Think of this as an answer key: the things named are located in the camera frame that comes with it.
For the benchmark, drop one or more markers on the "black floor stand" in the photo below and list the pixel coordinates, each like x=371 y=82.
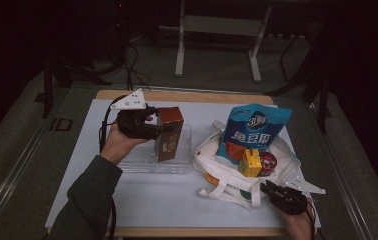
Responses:
x=48 y=86

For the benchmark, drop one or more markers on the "person's right hand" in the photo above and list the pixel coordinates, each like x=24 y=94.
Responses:
x=298 y=225

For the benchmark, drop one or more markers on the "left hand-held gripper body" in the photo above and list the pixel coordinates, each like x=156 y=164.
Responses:
x=132 y=123

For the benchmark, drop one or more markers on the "red can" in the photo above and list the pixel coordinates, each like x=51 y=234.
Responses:
x=268 y=163

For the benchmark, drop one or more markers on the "brown carton box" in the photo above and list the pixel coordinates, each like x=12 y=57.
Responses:
x=170 y=133

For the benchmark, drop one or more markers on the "person's left hand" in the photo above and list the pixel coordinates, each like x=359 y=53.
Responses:
x=120 y=145

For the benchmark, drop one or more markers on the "floor socket plate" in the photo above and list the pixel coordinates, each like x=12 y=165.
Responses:
x=61 y=124

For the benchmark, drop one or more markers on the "white metal stand frame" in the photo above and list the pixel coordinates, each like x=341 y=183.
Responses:
x=220 y=25

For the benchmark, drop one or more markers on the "white table mat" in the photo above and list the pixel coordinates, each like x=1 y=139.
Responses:
x=163 y=200

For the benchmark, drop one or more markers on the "blue snack pouch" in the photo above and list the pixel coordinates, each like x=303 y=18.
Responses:
x=253 y=133

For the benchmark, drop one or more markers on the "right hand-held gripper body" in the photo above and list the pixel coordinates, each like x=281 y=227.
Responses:
x=290 y=200

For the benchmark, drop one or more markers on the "white tote bag coloured shapes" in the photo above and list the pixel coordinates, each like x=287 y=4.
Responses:
x=227 y=180

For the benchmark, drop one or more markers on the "metal floor rail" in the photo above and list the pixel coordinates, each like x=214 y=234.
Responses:
x=13 y=173
x=343 y=186

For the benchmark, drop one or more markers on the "clear plastic tray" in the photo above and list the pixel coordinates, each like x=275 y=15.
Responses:
x=140 y=160

